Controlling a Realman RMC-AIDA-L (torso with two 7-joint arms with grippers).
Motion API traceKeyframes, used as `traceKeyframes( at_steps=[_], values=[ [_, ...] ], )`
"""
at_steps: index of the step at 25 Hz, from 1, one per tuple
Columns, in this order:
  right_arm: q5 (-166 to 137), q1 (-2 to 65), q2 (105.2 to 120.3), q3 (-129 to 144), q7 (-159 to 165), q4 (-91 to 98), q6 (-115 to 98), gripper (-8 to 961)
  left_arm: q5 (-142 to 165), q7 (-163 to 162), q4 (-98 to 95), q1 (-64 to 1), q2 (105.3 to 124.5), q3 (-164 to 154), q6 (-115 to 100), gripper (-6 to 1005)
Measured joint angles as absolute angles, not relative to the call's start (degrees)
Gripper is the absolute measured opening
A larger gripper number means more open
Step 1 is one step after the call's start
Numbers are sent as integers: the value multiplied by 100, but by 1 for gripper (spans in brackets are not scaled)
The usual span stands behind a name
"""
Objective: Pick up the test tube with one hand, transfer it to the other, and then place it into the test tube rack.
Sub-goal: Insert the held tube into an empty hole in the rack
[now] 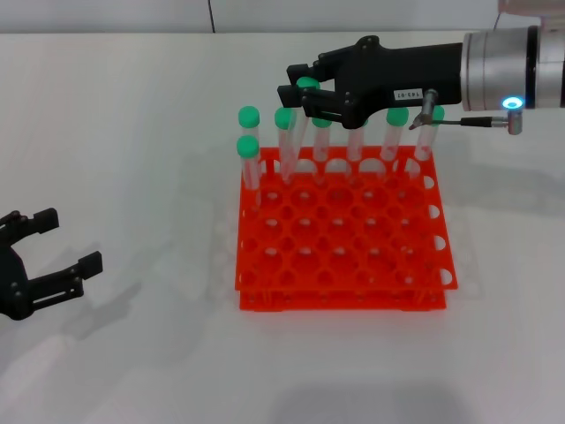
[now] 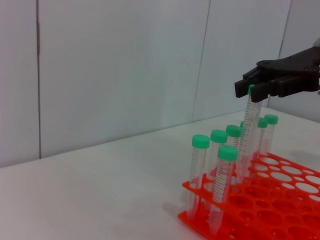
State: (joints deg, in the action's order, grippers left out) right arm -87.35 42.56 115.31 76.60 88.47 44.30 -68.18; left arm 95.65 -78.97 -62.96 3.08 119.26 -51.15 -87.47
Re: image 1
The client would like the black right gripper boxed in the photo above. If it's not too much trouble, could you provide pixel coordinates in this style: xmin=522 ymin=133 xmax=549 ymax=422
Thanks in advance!
xmin=276 ymin=35 xmax=464 ymax=130

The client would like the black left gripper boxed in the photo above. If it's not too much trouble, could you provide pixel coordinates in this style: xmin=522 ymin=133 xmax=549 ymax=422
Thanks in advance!
xmin=0 ymin=207 xmax=104 ymax=322

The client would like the clear tube with green cap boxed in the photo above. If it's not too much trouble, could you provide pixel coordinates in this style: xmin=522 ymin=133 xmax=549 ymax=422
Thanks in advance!
xmin=282 ymin=75 xmax=321 ymax=186
xmin=273 ymin=108 xmax=297 ymax=182
xmin=237 ymin=135 xmax=262 ymax=208
xmin=237 ymin=105 xmax=261 ymax=140
xmin=380 ymin=107 xmax=408 ymax=176
xmin=412 ymin=105 xmax=446 ymax=176
xmin=311 ymin=115 xmax=335 ymax=186
xmin=346 ymin=118 xmax=370 ymax=178

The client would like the orange plastic test tube rack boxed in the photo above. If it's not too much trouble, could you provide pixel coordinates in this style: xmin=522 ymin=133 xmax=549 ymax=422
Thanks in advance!
xmin=235 ymin=145 xmax=460 ymax=314

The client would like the thin cable with silver plug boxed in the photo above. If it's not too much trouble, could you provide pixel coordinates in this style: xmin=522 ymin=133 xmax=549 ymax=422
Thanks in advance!
xmin=409 ymin=87 xmax=439 ymax=132

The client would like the black cable with silver plug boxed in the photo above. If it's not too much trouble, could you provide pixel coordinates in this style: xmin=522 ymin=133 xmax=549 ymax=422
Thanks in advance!
xmin=458 ymin=110 xmax=526 ymax=135

